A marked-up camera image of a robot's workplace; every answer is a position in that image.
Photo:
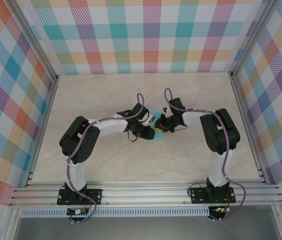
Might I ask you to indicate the teal paper sheet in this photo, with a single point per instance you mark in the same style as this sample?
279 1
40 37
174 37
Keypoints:
159 137

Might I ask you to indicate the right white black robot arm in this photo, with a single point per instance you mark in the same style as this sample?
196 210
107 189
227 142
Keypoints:
217 172

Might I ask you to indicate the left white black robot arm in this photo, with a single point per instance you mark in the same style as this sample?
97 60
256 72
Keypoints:
77 175

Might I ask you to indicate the long aluminium mounting beam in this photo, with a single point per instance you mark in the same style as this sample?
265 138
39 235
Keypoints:
143 195

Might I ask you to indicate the circuit board with green light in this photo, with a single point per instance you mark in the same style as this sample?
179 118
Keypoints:
219 209

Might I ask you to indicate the small black circuit board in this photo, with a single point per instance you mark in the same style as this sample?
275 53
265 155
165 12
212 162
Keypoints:
77 212

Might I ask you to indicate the aluminium side rail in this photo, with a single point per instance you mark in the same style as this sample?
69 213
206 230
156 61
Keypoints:
44 125
239 100

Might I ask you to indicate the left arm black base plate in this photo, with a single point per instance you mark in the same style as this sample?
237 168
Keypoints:
98 193

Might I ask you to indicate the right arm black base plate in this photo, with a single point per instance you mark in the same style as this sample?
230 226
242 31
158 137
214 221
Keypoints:
196 197

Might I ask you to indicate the aluminium frame post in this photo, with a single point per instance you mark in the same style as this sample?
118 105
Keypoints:
39 42
248 42

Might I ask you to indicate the aluminium frame leg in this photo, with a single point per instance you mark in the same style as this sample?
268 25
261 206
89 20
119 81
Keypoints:
12 225
281 225

